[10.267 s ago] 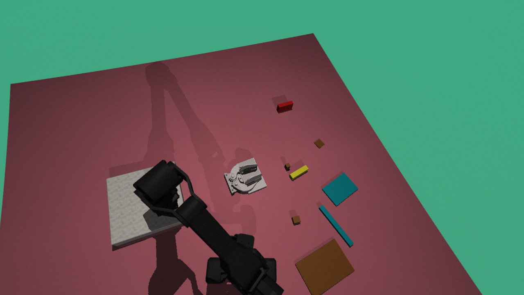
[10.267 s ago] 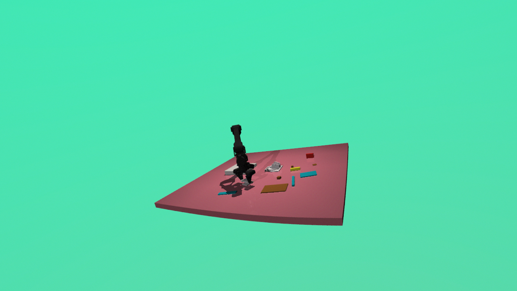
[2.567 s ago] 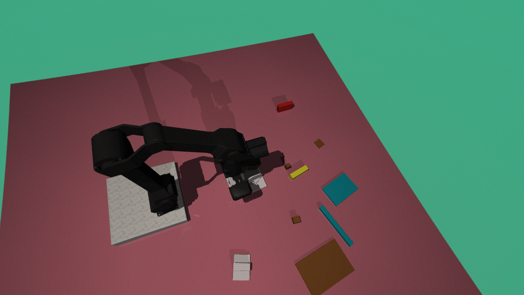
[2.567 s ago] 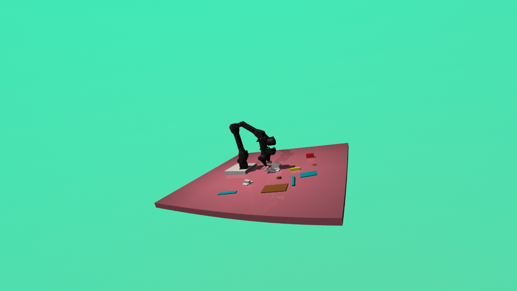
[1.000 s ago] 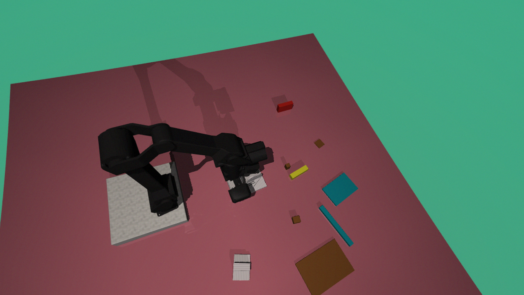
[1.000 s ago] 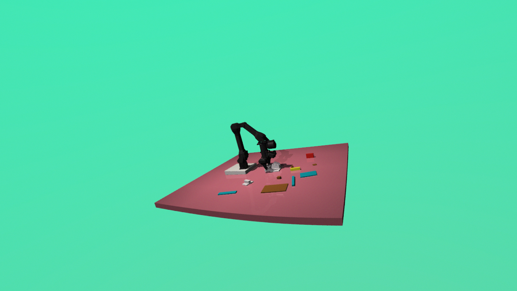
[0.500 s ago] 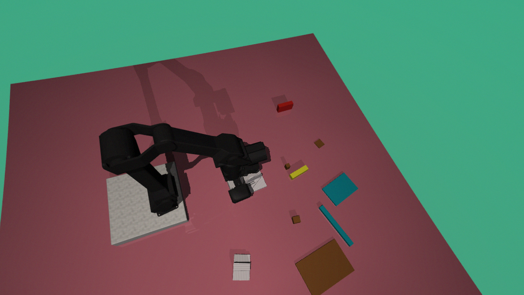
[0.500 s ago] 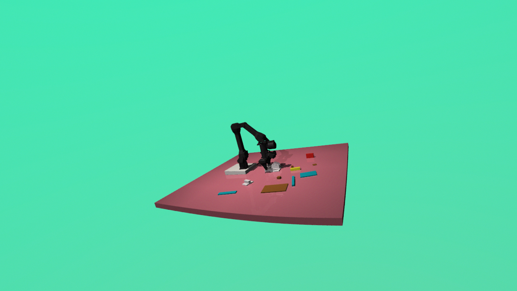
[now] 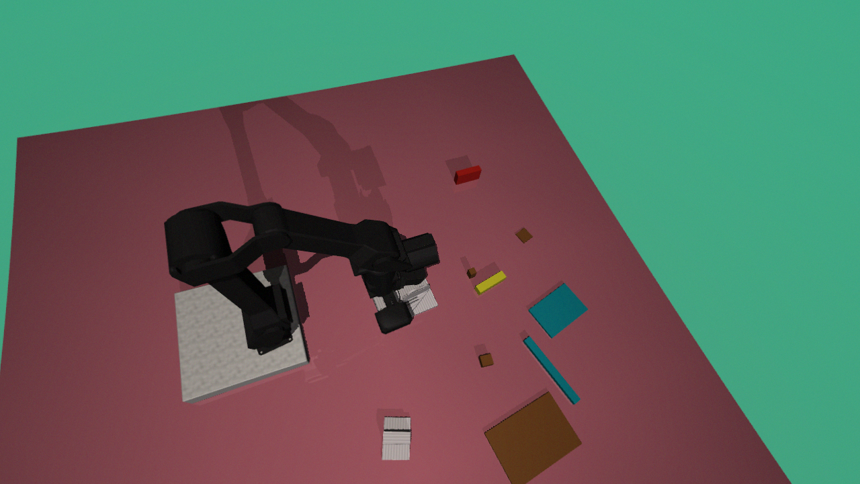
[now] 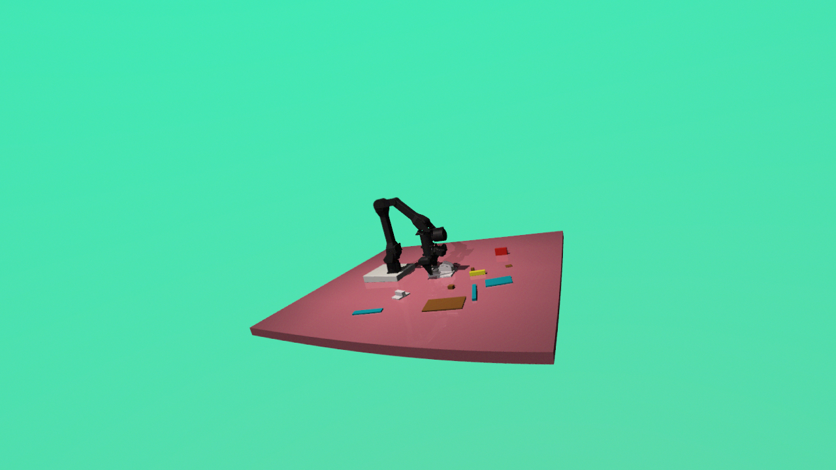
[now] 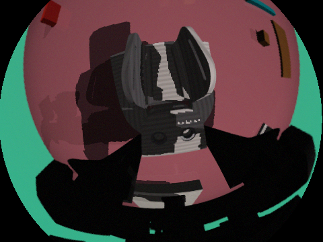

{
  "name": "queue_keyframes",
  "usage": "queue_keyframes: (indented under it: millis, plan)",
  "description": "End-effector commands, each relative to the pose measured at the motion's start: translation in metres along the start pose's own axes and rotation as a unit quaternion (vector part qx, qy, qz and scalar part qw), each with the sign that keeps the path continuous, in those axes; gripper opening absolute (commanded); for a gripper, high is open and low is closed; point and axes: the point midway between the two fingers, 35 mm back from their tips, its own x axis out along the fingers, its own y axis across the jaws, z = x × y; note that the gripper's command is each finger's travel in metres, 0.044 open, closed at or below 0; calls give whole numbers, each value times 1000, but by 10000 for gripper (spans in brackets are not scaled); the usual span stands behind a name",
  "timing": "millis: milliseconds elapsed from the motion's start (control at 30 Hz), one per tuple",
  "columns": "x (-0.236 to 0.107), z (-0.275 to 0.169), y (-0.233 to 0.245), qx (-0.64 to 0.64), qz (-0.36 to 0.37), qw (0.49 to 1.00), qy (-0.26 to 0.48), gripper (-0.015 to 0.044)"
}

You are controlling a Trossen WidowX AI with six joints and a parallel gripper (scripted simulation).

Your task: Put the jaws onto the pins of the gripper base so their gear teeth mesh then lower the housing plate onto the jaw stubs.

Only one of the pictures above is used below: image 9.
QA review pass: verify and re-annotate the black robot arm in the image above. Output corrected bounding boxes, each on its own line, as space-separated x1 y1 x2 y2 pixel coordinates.
164 201 439 356

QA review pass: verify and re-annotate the yellow rectangular block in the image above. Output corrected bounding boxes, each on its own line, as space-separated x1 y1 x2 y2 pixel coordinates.
474 270 506 295

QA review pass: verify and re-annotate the brown flat square plate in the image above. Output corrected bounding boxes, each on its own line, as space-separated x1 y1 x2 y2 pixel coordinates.
484 392 582 484

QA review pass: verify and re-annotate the teal flat bar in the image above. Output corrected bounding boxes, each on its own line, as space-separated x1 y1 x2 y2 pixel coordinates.
523 336 580 405

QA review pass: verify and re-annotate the teal flat rectangular plate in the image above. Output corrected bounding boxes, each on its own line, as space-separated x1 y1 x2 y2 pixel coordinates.
528 283 588 339

